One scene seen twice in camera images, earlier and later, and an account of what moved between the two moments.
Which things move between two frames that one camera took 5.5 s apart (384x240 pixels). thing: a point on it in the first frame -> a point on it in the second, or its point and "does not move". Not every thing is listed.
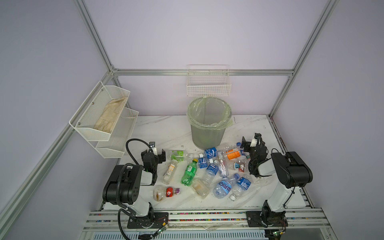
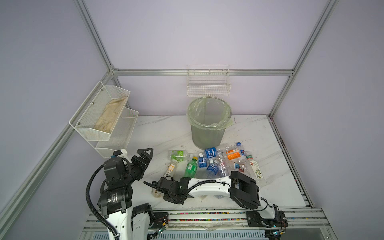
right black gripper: x=246 y=145 -> x=171 y=199
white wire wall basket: x=208 y=80 does not move
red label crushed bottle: x=239 y=166 does not move
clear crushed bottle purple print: x=223 y=164 does not move
